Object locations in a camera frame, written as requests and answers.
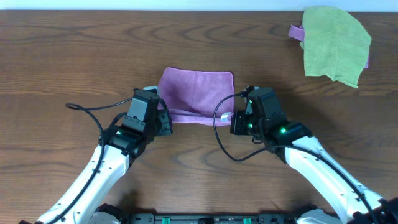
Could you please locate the purple microfiber cloth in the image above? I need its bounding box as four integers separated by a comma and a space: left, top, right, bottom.
158, 67, 234, 126

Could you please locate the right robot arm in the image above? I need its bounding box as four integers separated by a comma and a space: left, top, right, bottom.
231, 86, 397, 223

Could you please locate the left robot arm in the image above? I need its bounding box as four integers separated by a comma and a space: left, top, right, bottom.
37, 86, 172, 224

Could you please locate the green microfiber cloth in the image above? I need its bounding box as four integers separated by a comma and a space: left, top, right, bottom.
300, 6, 371, 88

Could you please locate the right black cable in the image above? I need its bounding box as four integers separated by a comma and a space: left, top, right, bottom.
212, 91, 379, 224

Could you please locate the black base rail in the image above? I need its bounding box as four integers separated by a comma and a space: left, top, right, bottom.
127, 213, 297, 224

